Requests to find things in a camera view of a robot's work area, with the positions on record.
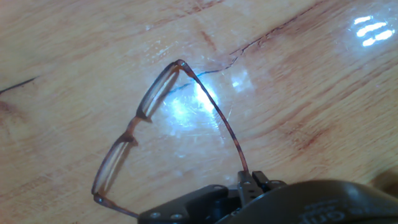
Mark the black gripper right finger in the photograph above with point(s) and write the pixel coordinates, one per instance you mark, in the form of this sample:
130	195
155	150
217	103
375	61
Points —
269	184

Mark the red-framed glasses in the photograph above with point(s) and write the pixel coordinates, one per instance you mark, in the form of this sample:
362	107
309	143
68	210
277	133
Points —
222	119

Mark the glossy wooden board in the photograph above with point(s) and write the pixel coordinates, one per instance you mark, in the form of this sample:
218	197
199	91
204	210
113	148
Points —
311	109

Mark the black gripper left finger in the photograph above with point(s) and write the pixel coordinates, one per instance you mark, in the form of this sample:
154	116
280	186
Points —
199	202

